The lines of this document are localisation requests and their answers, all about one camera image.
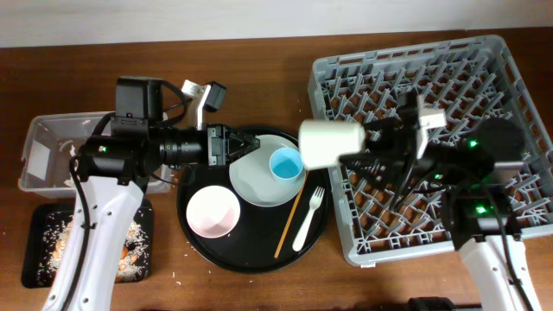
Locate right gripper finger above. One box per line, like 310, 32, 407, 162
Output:
363, 117, 400, 131
339, 153, 380, 173

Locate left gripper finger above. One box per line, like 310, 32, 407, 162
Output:
228, 142, 260, 162
229, 130, 260, 145

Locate cream white cup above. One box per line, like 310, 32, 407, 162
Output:
298, 119, 365, 170

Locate pink bowl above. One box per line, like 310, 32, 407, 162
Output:
185, 186, 241, 238

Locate rice and food scraps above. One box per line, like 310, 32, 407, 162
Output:
31, 207, 153, 287

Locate white tissue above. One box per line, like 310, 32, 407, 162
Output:
64, 144, 77, 188

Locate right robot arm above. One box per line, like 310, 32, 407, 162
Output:
338, 117, 541, 310

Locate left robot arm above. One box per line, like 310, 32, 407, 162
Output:
43, 76, 260, 310

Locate grey dishwasher rack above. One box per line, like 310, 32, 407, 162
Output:
308, 35, 552, 268

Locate light blue plate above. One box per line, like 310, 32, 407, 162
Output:
229, 134, 306, 207

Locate blue cup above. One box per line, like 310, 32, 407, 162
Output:
269, 147, 304, 182

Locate white plastic fork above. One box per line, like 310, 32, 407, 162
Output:
292, 187, 325, 252

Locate wooden chopstick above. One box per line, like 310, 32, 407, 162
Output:
273, 172, 309, 259

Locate round black serving tray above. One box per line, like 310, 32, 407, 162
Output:
175, 124, 332, 274

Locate clear plastic bin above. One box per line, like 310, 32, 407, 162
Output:
19, 111, 171, 199

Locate black rectangular tray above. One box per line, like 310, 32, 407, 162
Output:
21, 200, 154, 289

